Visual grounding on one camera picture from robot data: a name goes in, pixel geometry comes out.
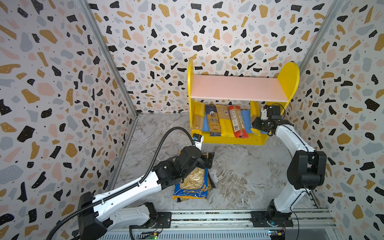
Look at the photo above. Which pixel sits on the yellow shelf pink blue boards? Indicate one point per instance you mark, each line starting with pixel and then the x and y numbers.
pixel 207 87

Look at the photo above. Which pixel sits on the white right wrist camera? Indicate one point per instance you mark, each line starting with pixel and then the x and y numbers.
pixel 264 114

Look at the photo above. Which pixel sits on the plain yellow spaghetti pack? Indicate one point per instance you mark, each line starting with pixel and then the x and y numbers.
pixel 225 121

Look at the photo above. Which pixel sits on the right aluminium corner post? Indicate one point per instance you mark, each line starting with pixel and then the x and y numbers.
pixel 292 71

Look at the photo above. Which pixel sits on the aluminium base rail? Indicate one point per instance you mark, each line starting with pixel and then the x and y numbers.
pixel 303 224

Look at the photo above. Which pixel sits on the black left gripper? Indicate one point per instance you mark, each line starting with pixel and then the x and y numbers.
pixel 203 163

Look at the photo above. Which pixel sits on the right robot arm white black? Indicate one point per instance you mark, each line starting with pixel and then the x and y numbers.
pixel 305 172

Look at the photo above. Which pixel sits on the dark blue spaghetti pack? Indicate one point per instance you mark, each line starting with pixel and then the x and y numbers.
pixel 213 120

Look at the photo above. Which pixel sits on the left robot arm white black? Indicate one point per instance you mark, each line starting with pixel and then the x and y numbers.
pixel 103 212

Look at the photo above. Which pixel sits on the yellow Pastatime spaghetti pack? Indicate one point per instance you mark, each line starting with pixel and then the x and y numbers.
pixel 198 118

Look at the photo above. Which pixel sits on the red spaghetti pack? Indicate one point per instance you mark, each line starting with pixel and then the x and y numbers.
pixel 238 122

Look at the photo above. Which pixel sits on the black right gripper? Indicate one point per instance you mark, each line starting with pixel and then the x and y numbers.
pixel 259 124

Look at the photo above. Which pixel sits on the blue orange orecchiette bag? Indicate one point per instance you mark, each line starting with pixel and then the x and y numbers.
pixel 195 183

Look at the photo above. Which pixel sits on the aluminium corner post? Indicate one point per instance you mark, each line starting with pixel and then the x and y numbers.
pixel 84 6
pixel 292 71

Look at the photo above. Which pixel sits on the left aluminium corner post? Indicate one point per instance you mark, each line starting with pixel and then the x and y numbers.
pixel 84 6

